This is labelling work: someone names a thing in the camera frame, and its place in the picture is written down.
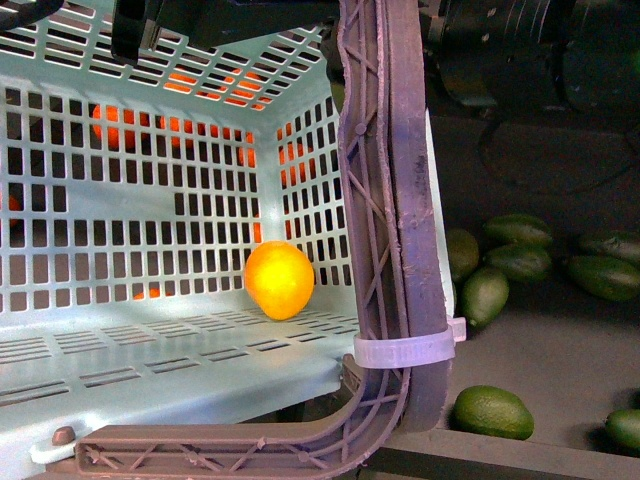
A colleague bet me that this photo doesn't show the yellow mango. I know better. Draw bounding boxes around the yellow mango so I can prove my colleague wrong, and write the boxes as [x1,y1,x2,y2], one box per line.
[244,240,315,321]

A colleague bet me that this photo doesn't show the light blue plastic basket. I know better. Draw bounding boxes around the light blue plastic basket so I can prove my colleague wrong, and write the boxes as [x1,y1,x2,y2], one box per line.
[0,0,456,480]

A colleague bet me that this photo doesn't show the brown basket handle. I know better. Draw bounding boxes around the brown basket handle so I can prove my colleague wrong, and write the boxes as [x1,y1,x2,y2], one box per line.
[75,28,453,479]

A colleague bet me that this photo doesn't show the green avocado front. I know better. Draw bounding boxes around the green avocado front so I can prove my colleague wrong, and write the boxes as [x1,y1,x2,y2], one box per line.
[451,385,535,440]

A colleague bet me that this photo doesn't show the green avocado near handle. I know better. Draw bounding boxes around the green avocado near handle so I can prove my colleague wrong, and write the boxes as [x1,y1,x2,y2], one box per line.
[459,266,509,330]

